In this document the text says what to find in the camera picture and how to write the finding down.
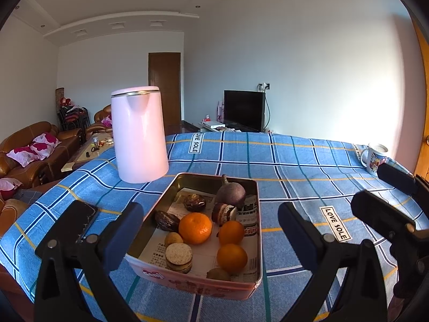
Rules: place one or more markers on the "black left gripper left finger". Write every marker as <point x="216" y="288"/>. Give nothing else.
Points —
<point x="59" y="296"/>

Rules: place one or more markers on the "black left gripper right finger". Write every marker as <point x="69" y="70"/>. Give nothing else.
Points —
<point x="343" y="267"/>

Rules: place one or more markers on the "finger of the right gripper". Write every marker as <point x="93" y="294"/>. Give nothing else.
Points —
<point x="383" y="218"/>
<point x="400" y="180"/>

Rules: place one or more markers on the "orange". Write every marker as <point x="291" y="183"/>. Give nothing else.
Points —
<point x="231" y="232"/>
<point x="232" y="258"/>
<point x="195" y="228"/>

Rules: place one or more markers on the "green-yellow small fruit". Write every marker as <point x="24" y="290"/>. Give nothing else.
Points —
<point x="218" y="274"/>

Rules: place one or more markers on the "purple round radish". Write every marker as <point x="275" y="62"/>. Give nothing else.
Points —
<point x="231" y="193"/>

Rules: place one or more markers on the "cartoon printed white mug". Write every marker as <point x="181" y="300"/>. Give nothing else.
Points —
<point x="372" y="156"/>

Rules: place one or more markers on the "black phone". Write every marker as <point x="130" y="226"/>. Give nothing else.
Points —
<point x="81" y="217"/>

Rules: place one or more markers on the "blue plaid tablecloth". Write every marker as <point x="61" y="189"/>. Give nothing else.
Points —
<point x="310" y="173"/>

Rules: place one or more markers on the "brown leather sofa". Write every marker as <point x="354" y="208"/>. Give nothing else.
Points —
<point x="15" y="178"/>

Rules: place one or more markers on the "pink floral cushion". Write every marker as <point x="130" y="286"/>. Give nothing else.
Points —
<point x="41" y="148"/>

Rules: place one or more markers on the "coffee table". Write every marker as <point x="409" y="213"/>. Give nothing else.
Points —
<point x="92" y="149"/>

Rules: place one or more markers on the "white pink electric kettle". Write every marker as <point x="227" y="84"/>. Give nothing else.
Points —
<point x="138" y="134"/>

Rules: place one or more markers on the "printed paper sheet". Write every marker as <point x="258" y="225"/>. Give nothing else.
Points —
<point x="205" y="254"/>

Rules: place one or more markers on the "pink metal tin box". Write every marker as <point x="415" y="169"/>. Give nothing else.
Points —
<point x="188" y="282"/>

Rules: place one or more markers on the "brown leather armchair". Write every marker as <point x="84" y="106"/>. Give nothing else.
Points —
<point x="102" y="122"/>

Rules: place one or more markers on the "black television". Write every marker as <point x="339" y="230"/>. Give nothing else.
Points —
<point x="245" y="109"/>

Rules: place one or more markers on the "dark brown door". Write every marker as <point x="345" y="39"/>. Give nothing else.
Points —
<point x="164" y="72"/>

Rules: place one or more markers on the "wall power socket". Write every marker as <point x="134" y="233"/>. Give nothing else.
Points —
<point x="264" y="86"/>

